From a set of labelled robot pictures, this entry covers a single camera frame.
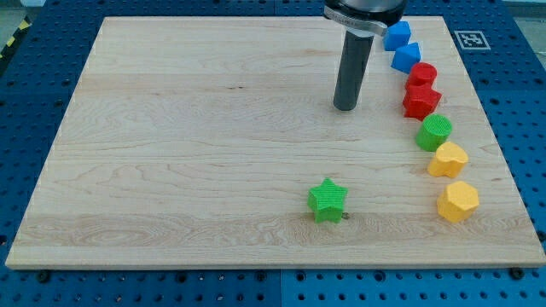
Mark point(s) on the black round robot end flange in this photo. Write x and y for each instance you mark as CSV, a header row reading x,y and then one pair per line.
x,y
366,17

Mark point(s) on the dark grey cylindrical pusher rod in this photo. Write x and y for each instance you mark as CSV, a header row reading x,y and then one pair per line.
x,y
353,63

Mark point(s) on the yellow heart block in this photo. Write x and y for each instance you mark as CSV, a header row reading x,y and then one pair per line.
x,y
448,161

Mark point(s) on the yellow hexagon block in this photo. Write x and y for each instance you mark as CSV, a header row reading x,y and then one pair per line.
x,y
458,201

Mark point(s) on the blue cube block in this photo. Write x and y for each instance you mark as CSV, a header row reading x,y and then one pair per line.
x,y
397,35

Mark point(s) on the blue triangular block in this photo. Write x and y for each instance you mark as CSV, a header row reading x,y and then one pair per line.
x,y
405,57

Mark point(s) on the red cylinder block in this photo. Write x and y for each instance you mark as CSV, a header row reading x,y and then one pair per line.
x,y
420,74

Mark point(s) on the red star block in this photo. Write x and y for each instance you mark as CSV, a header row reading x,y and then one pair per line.
x,y
420,101

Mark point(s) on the white fiducial marker tag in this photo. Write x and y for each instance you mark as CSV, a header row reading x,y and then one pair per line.
x,y
472,40

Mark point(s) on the green cylinder block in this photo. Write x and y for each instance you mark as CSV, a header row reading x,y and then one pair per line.
x,y
434,131

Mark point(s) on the green star block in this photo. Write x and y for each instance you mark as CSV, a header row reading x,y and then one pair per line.
x,y
327,201

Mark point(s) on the light wooden board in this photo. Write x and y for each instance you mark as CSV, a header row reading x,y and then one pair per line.
x,y
193,142

